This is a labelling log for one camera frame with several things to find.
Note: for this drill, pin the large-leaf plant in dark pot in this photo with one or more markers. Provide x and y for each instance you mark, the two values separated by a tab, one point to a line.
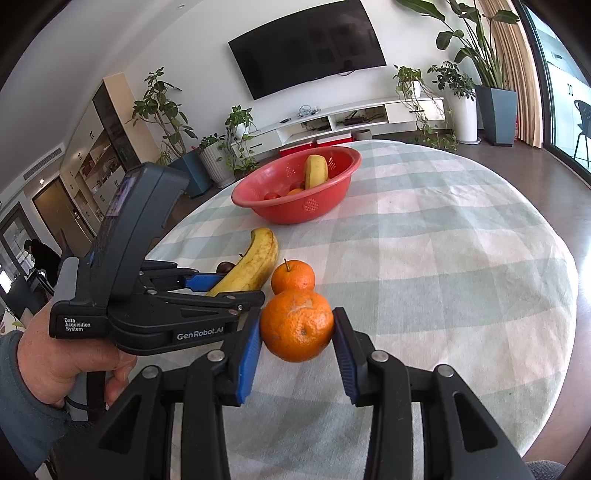
496	115

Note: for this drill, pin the white low television console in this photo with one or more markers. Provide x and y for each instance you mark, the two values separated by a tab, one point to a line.
415	110

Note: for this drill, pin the glass sliding door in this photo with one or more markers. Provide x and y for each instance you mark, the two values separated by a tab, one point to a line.
558	92

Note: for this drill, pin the dark purple plum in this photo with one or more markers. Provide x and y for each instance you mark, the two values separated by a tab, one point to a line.
225	267

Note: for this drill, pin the red storage box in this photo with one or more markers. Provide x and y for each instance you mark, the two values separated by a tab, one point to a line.
334	137

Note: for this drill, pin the plant in tall white pot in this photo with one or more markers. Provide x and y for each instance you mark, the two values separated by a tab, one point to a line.
464	117

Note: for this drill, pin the black wall television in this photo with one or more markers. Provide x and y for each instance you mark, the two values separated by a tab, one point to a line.
304	46

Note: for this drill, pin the person's left hand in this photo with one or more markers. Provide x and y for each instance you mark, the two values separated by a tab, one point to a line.
51	364

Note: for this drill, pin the yellow banana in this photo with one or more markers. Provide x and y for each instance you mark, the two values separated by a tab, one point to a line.
254	263
316	170

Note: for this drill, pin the plant in white ribbed pot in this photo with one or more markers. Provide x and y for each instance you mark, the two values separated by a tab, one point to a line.
214	164

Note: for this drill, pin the trailing pothos in white pot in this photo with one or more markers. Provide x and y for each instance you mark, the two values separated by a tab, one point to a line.
240	124

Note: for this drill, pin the red plastic colander bowl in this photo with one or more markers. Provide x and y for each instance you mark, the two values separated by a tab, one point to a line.
300	207

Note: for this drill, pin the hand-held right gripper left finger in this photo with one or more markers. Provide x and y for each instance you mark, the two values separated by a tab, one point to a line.
249	355

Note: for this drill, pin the black set-top box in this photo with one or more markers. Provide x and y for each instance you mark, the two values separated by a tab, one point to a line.
352	121

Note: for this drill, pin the checkered light green tablecloth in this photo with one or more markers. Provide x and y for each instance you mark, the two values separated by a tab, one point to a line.
438	277

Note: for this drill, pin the beige curtain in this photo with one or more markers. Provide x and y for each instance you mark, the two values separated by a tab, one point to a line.
521	69

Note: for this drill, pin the tall plant in blue pot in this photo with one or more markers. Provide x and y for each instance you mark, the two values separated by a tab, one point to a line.
194	170

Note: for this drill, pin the red tomato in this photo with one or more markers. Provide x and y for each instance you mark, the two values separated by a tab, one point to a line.
272	196

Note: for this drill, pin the trailing plant on console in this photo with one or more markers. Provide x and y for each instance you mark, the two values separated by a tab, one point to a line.
408	81

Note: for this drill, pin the black outdoor chair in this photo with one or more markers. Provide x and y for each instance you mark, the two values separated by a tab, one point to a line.
582	124

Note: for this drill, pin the small orange with stem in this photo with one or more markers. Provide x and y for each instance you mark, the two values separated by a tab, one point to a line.
293	277

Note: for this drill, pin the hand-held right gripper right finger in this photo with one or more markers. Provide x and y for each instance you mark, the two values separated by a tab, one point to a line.
344	355

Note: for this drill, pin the small grey round bin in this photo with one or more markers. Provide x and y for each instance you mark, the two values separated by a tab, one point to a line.
362	134

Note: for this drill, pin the dark glass display cabinet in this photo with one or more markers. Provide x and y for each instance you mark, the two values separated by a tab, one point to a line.
113	124

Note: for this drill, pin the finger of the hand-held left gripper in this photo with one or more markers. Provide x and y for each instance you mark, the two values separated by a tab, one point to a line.
221	300
205	280

